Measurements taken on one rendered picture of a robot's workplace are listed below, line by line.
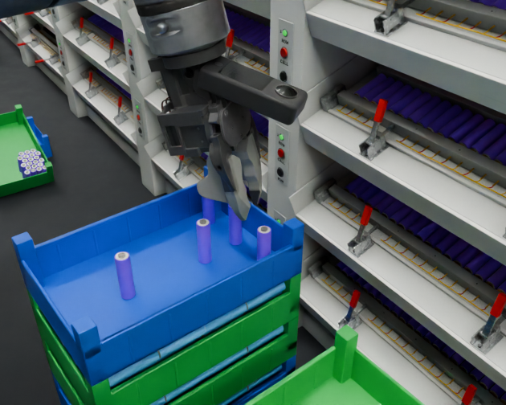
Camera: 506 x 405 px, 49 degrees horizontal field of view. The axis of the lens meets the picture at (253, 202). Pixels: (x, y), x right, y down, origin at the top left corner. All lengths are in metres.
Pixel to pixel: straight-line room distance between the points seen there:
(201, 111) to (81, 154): 1.50
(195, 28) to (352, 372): 0.44
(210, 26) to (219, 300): 0.31
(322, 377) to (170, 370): 0.18
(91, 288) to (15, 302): 0.78
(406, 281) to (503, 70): 0.40
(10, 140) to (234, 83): 1.56
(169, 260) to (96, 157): 1.33
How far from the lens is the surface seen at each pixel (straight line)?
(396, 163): 0.90
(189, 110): 0.64
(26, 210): 1.85
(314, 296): 1.22
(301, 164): 1.06
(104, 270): 0.78
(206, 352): 0.72
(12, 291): 1.56
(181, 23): 0.60
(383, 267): 1.00
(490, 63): 0.75
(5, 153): 2.06
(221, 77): 0.61
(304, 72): 0.98
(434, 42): 0.80
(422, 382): 1.09
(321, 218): 1.09
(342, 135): 0.97
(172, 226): 0.84
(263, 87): 0.61
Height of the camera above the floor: 0.97
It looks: 34 degrees down
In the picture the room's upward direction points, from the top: straight up
